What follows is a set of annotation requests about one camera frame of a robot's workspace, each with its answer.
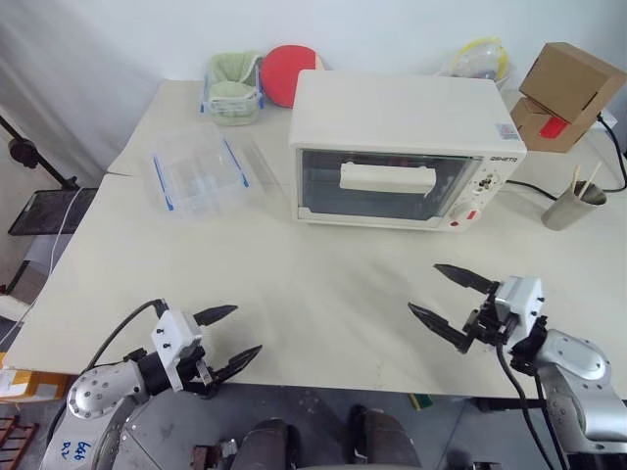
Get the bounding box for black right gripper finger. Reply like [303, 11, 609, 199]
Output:
[433, 263, 502, 296]
[407, 302, 476, 355]

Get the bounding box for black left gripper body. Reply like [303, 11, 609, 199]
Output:
[176, 344, 219, 399]

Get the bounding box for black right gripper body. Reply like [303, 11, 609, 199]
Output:
[462, 291, 521, 351]

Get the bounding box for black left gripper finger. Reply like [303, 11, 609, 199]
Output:
[211, 344, 265, 389]
[192, 304, 240, 328]

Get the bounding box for white toaster oven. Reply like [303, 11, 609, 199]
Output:
[287, 69, 529, 233]

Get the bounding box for grey robot torso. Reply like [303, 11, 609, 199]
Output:
[92, 390, 246, 470]

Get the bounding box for dark rounded shape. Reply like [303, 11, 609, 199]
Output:
[349, 404, 423, 470]
[233, 417, 301, 470]

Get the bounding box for grey metal cup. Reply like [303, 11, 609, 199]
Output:
[541, 181, 608, 232]

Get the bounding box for clear plastic container blue clips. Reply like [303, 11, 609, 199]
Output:
[148, 121, 253, 221]

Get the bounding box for brown cardboard box with labels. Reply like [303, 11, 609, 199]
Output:
[0, 365, 69, 404]

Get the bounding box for clear plastic lid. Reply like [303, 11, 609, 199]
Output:
[243, 137, 291, 195]

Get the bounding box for small cardboard box red label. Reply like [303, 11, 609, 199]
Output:
[509, 97, 597, 155]

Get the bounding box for red crate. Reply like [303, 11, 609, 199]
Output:
[0, 414, 41, 467]

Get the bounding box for black mesh tray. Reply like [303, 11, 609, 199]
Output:
[8, 186, 100, 240]

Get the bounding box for clear plastic bag yellow trim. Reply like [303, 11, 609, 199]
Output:
[437, 37, 516, 93]

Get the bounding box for large brown cardboard box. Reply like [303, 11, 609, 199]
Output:
[518, 41, 627, 141]

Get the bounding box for plastic container with green cloth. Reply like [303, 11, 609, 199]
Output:
[199, 50, 266, 128]

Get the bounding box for red table tennis paddle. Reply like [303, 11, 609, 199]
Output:
[259, 44, 326, 110]

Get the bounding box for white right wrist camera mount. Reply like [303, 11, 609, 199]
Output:
[493, 275, 546, 340]

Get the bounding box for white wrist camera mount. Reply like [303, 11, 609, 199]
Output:
[151, 308, 204, 394]
[493, 275, 546, 340]

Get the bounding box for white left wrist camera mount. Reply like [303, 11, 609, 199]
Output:
[151, 308, 204, 394]

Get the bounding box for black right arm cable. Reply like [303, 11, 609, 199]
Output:
[494, 341, 570, 470]

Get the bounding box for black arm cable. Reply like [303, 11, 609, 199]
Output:
[494, 341, 570, 470]
[84, 299, 169, 374]

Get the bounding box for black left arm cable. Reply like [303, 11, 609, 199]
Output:
[84, 299, 169, 374]

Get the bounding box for glass oven door with handle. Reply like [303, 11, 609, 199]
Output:
[296, 148, 485, 222]

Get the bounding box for thin white cable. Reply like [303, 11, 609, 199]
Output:
[0, 187, 88, 345]

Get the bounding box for black power cable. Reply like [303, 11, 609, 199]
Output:
[506, 112, 627, 203]

